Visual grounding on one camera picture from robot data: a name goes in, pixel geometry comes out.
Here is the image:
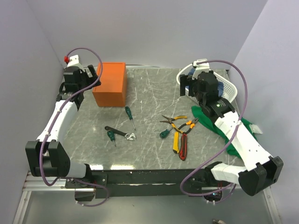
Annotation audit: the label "orange drawer box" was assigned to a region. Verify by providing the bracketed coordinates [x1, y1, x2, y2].
[92, 62, 127, 107]

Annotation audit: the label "yellow needle-nose pliers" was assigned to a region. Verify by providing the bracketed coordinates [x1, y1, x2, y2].
[160, 115, 187, 133]

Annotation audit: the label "long green screwdriver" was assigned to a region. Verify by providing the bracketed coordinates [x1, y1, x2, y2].
[125, 106, 136, 130]

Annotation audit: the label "stubby green screwdriver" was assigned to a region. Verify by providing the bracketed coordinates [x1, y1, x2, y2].
[159, 128, 172, 139]

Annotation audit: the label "small green screwdriver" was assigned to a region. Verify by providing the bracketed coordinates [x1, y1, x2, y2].
[107, 130, 116, 147]

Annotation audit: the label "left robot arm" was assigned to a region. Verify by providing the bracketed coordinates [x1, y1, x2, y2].
[25, 65, 102, 188]

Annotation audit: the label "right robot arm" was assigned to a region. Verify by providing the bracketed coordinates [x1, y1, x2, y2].
[179, 70, 284, 196]

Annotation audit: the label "blue checkered cloth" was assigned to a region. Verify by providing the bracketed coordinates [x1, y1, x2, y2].
[188, 68, 224, 97]

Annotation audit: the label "green cloth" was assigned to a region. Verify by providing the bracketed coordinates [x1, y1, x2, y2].
[191, 106, 257, 158]

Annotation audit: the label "white plastic basket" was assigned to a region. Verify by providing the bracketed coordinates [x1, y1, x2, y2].
[176, 64, 237, 103]

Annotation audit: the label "yellow utility knife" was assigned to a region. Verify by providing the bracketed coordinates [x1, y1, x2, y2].
[172, 132, 179, 154]

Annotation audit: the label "black adjustable wrench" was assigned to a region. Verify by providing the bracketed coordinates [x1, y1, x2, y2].
[105, 126, 136, 140]

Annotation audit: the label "red black utility knife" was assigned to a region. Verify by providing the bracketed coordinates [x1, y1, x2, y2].
[179, 133, 187, 161]

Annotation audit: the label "white crumpled paper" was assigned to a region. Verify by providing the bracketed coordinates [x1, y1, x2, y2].
[249, 124, 263, 134]

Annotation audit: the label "black base bar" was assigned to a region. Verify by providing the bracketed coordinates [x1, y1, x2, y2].
[64, 168, 232, 203]

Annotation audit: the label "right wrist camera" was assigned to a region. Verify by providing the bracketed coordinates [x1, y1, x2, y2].
[192, 58, 210, 73]

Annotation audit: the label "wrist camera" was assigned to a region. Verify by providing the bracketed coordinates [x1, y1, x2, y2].
[64, 55, 82, 67]
[192, 58, 210, 73]

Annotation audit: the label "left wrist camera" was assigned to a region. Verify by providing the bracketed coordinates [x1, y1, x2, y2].
[64, 55, 82, 67]

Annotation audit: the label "orange-handled cutting pliers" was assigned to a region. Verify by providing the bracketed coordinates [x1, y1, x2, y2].
[178, 118, 199, 134]

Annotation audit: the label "aluminium rail frame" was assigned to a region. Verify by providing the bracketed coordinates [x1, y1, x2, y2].
[13, 170, 78, 224]

